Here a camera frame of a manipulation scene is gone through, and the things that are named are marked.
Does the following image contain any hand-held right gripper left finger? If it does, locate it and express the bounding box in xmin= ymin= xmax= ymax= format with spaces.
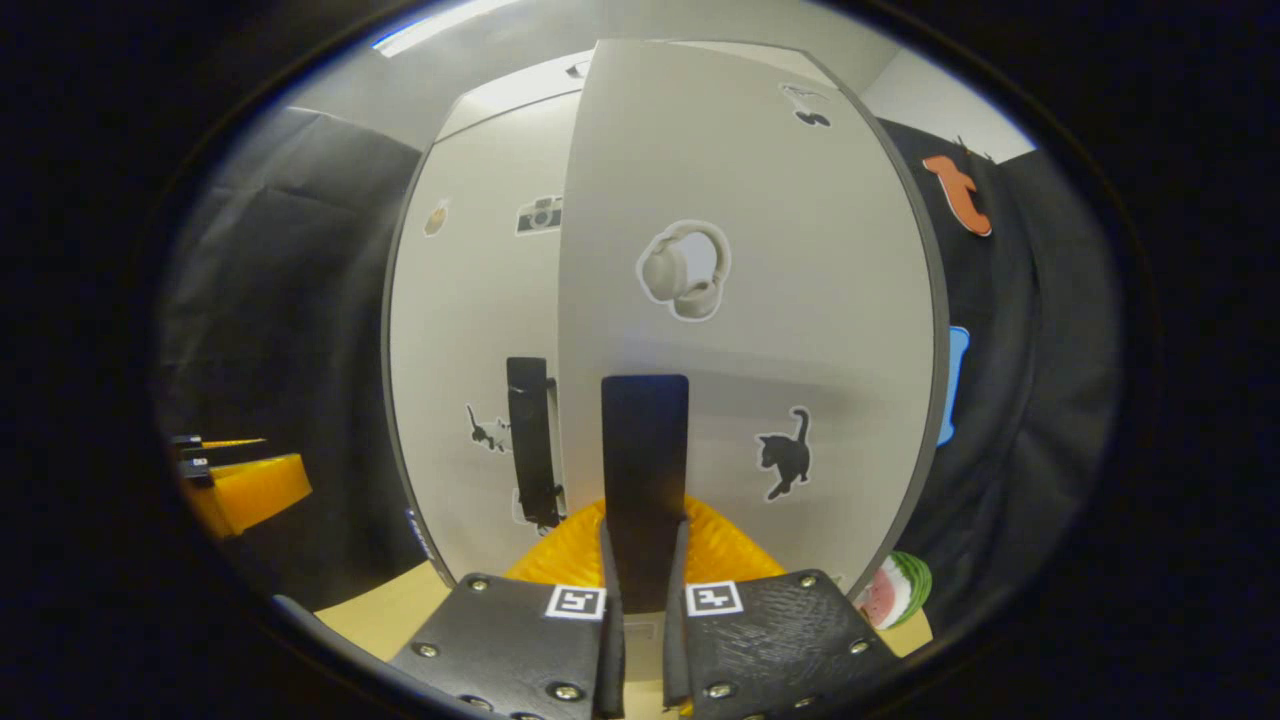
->
xmin=385 ymin=500 xmax=626 ymax=720

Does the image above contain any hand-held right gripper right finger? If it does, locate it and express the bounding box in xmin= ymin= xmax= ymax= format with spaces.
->
xmin=662 ymin=497 xmax=906 ymax=720

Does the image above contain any black door handle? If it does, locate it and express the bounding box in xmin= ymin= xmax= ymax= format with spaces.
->
xmin=505 ymin=356 xmax=566 ymax=531
xmin=600 ymin=375 xmax=691 ymax=616

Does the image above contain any cabinet door with headphone sticker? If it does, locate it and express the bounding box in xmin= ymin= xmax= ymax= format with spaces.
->
xmin=555 ymin=38 xmax=951 ymax=686

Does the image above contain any cabinet door with camera sticker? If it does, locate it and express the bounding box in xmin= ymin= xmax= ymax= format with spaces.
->
xmin=385 ymin=90 xmax=583 ymax=586

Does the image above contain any toy watermelon slice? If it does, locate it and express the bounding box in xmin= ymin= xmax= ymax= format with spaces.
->
xmin=855 ymin=550 xmax=933 ymax=631

